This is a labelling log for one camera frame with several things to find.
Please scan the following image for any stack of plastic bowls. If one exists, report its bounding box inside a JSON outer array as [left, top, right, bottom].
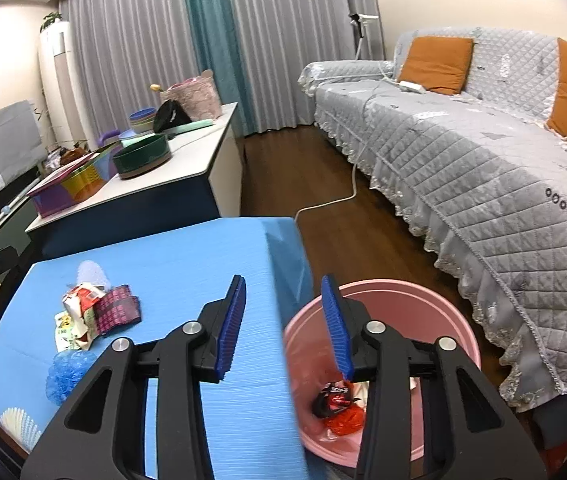
[[129, 106, 159, 135]]

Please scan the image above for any pink lace basket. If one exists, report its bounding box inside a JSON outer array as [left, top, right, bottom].
[[159, 71, 223, 122]]

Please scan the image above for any white floor stand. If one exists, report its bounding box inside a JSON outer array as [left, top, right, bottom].
[[348, 11, 379, 63]]

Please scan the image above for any black bag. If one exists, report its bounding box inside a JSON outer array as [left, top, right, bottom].
[[153, 99, 192, 133]]

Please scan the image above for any teal curtain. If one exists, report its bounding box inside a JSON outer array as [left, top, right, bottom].
[[180, 0, 259, 136]]

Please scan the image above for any blue plastic bag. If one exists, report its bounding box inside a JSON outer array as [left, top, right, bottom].
[[46, 349, 95, 405]]

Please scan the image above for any pink plastic bucket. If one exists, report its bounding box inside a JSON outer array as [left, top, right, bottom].
[[283, 280, 481, 466]]

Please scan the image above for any brown toy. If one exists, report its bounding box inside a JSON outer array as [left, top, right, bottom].
[[60, 142, 89, 163]]

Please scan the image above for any blue patterned tablecloth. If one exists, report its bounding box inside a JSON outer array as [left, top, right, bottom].
[[0, 216, 314, 480]]

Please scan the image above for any white standing air conditioner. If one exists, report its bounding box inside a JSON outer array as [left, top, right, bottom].
[[38, 20, 86, 148]]

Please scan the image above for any dark red patterned wrapper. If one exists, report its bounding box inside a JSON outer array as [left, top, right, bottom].
[[94, 284, 142, 335]]

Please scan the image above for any white power cable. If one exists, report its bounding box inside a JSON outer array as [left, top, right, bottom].
[[294, 60, 404, 221]]

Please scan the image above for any teal roll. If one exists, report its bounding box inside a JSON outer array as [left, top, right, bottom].
[[163, 119, 215, 140]]

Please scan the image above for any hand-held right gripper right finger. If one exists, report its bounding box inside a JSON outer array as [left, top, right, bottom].
[[321, 275, 547, 480]]

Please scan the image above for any dark television stand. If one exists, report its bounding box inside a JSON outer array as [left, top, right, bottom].
[[0, 175, 39, 286]]

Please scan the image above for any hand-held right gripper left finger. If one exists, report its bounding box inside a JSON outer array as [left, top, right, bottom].
[[20, 274, 247, 480]]

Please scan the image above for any grey curtain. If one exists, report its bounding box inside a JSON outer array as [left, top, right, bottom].
[[223, 0, 379, 133], [58, 0, 204, 141]]

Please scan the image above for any green round tin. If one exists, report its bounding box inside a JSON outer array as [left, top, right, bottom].
[[112, 133, 171, 181]]

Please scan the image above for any colourful striped box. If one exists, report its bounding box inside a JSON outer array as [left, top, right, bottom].
[[26, 150, 124, 218]]

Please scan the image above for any black and red wrapper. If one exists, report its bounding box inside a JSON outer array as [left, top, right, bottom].
[[313, 381, 354, 418]]

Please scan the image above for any green potted plant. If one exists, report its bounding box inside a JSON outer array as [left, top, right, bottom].
[[39, 11, 64, 33]]

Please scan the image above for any white topped cabinet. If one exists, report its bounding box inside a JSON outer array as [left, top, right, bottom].
[[26, 101, 244, 261]]

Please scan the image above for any red plastic bag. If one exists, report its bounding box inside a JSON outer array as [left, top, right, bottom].
[[323, 402, 367, 436]]

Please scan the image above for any sofa with grey quilted cover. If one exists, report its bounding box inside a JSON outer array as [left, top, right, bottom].
[[297, 26, 567, 411]]

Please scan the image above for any grey printed television cover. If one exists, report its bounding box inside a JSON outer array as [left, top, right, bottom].
[[0, 100, 45, 218]]

